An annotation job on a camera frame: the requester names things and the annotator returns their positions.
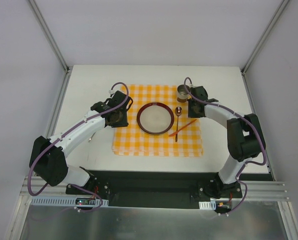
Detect copper spoon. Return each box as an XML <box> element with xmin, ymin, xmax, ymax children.
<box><xmin>175</xmin><ymin>106</ymin><xmax>182</xmax><ymax>131</ymax></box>

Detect metal cup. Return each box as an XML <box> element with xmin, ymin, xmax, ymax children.
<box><xmin>176</xmin><ymin>84</ymin><xmax>190</xmax><ymax>103</ymax></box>

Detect orange chopsticks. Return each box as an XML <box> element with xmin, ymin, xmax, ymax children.
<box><xmin>168</xmin><ymin>119</ymin><xmax>197</xmax><ymax>137</ymax></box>

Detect red rimmed cream plate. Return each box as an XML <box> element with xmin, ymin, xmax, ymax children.
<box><xmin>136</xmin><ymin>102</ymin><xmax>175</xmax><ymax>135</ymax></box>

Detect yellow white checkered cloth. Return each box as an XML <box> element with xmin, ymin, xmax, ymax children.
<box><xmin>112</xmin><ymin>84</ymin><xmax>204</xmax><ymax>157</ymax></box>

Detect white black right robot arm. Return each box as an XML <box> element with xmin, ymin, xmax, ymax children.
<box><xmin>186</xmin><ymin>86</ymin><xmax>267</xmax><ymax>198</ymax></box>

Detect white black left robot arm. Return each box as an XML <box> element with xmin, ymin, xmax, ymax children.
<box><xmin>29</xmin><ymin>90</ymin><xmax>133</xmax><ymax>195</ymax></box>

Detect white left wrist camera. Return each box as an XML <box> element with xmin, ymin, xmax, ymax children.
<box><xmin>109</xmin><ymin>89</ymin><xmax>116</xmax><ymax>95</ymax></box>

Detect aluminium left side rail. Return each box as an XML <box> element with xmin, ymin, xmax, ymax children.
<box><xmin>44</xmin><ymin>66</ymin><xmax>73</xmax><ymax>138</ymax></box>

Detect aluminium rail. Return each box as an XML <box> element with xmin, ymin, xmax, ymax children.
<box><xmin>20</xmin><ymin>176</ymin><xmax>291</xmax><ymax>202</ymax></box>
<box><xmin>241</xmin><ymin>71</ymin><xmax>276</xmax><ymax>181</ymax></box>
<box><xmin>44</xmin><ymin>66</ymin><xmax>73</xmax><ymax>138</ymax></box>

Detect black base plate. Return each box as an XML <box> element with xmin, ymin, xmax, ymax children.
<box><xmin>65</xmin><ymin>168</ymin><xmax>274</xmax><ymax>210</ymax></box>

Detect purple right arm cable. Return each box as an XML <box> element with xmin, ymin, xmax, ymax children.
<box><xmin>184</xmin><ymin>76</ymin><xmax>267</xmax><ymax>218</ymax></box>

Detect aluminium right side rail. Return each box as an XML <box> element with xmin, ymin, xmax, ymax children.
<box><xmin>241</xmin><ymin>71</ymin><xmax>276</xmax><ymax>181</ymax></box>

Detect right white cable duct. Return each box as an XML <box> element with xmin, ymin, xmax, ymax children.
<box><xmin>199</xmin><ymin>200</ymin><xmax>216</xmax><ymax>211</ymax></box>

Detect white cable duct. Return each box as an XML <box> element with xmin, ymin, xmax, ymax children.
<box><xmin>31</xmin><ymin>196</ymin><xmax>109</xmax><ymax>208</ymax></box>
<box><xmin>199</xmin><ymin>200</ymin><xmax>216</xmax><ymax>211</ymax></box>

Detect aluminium front rail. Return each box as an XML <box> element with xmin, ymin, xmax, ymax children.
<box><xmin>20</xmin><ymin>176</ymin><xmax>291</xmax><ymax>202</ymax></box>

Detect left white cable duct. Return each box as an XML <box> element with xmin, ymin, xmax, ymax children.
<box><xmin>31</xmin><ymin>196</ymin><xmax>109</xmax><ymax>208</ymax></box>

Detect aluminium frame post left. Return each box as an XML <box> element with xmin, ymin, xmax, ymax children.
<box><xmin>26</xmin><ymin>0</ymin><xmax>69</xmax><ymax>73</ymax></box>

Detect aluminium frame post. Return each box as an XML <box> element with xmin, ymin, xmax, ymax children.
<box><xmin>241</xmin><ymin>0</ymin><xmax>292</xmax><ymax>76</ymax></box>
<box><xmin>26</xmin><ymin>0</ymin><xmax>69</xmax><ymax>73</ymax></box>

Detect aluminium frame post right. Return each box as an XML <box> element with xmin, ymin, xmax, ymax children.
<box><xmin>241</xmin><ymin>0</ymin><xmax>292</xmax><ymax>76</ymax></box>

